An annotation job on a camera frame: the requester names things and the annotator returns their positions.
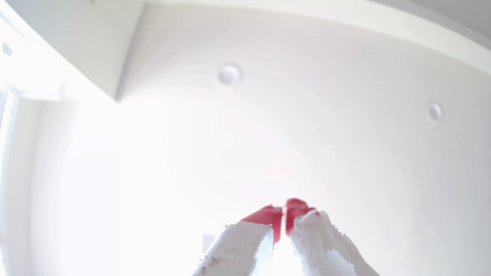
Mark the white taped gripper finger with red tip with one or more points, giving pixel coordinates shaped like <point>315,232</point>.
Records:
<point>238,249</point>
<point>322,249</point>

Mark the white ceiling air vent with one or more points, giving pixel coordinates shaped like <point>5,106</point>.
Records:
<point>208,242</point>

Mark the round recessed ceiling light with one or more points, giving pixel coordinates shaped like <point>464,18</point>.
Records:
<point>435,111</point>

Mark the small grey wall plate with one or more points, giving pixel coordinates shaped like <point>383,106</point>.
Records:
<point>6,48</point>

